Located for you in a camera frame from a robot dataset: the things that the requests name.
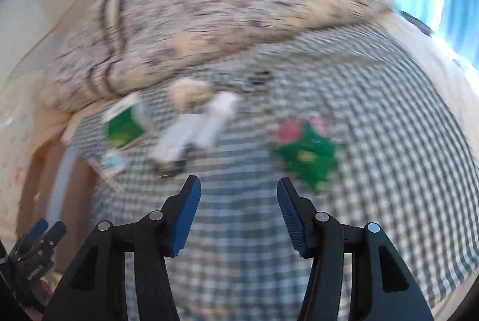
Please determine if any green white medicine box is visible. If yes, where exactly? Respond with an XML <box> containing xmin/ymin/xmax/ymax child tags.
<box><xmin>102</xmin><ymin>92</ymin><xmax>153</xmax><ymax>148</ymax></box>

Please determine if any white plastic bottle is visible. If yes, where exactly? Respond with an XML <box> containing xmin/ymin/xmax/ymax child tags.
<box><xmin>148</xmin><ymin>92</ymin><xmax>241</xmax><ymax>168</ymax></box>

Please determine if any blue white small bottle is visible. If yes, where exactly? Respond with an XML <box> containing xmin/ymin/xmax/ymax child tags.
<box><xmin>101</xmin><ymin>149</ymin><xmax>128</xmax><ymax>176</ymax></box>

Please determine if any green checkered cloth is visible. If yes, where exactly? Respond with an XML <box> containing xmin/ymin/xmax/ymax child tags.
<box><xmin>91</xmin><ymin>24</ymin><xmax>478</xmax><ymax>320</ymax></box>

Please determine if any cream lace fabric bundle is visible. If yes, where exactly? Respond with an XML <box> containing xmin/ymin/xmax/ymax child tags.
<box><xmin>168</xmin><ymin>78</ymin><xmax>214</xmax><ymax>113</ymax></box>

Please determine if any floral beige quilt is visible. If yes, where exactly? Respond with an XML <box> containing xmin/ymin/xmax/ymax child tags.
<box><xmin>40</xmin><ymin>0</ymin><xmax>394</xmax><ymax>112</ymax></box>

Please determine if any black hair tie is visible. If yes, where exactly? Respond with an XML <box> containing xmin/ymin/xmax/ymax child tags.
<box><xmin>241</xmin><ymin>69</ymin><xmax>275</xmax><ymax>93</ymax></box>

